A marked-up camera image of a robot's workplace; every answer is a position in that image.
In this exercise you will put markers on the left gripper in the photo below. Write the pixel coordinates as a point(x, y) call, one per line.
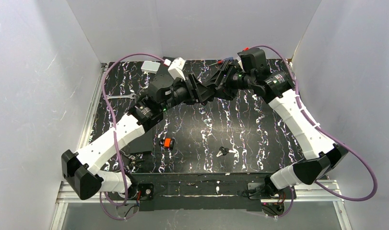
point(191, 90)

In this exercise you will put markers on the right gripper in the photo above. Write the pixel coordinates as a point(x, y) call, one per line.
point(221, 80)

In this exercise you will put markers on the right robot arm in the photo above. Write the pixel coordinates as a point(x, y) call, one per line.
point(320, 153)

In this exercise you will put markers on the key bunch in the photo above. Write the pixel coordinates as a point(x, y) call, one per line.
point(224, 151)

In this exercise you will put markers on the blue red screwdriver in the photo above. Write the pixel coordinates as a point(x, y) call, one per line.
point(221, 61)

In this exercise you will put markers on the white box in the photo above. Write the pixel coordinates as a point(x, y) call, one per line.
point(150, 67)

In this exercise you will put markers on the orange and black padlock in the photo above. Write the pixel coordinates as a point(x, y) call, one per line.
point(167, 143)

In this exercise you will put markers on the silver open-end wrench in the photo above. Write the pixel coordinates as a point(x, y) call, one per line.
point(128, 96)

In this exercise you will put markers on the black box at front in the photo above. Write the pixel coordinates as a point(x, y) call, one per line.
point(141, 144)

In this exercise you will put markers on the black pliers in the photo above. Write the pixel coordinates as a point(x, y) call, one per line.
point(132, 162)

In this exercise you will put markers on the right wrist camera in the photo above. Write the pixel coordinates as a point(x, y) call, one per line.
point(253, 58)

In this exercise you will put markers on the aluminium frame rail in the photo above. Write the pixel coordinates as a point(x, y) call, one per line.
point(201, 191)

